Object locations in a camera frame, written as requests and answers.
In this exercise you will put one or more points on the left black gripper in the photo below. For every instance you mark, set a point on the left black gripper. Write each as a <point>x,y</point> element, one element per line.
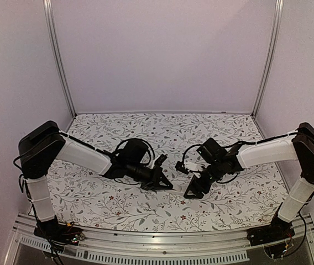
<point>153,184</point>

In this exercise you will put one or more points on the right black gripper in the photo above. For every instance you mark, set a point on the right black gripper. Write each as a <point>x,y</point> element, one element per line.
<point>202,179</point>

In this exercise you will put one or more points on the white remote control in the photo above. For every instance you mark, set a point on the white remote control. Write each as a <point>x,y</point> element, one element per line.
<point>179,189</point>

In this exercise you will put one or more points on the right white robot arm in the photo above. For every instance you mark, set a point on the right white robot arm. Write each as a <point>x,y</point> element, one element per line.
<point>297,145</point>

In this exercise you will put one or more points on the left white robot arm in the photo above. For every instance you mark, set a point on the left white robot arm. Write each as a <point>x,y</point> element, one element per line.
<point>38,150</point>

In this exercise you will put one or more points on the floral patterned table mat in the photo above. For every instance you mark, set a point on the floral patterned table mat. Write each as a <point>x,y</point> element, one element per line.
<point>85,198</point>

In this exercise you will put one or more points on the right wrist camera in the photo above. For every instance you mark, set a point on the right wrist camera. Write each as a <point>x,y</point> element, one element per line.
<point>188,167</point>

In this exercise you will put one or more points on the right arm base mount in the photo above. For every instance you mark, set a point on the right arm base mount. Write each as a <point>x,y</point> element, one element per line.
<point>275,231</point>

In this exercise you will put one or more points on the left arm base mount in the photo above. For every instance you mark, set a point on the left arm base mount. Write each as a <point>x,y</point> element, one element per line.
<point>62,234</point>

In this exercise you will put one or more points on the front aluminium rail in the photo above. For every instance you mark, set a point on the front aluminium rail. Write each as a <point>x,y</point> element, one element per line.
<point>103,246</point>

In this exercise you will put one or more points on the right aluminium frame post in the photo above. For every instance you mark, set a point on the right aluminium frame post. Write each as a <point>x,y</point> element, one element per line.
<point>275,29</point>

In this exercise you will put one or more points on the aluminium frame post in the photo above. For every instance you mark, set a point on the aluminium frame post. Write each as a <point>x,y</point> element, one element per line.
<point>49,16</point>
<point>275,29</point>

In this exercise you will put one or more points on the left aluminium frame post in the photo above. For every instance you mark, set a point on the left aluminium frame post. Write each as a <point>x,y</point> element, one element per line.
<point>49,16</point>

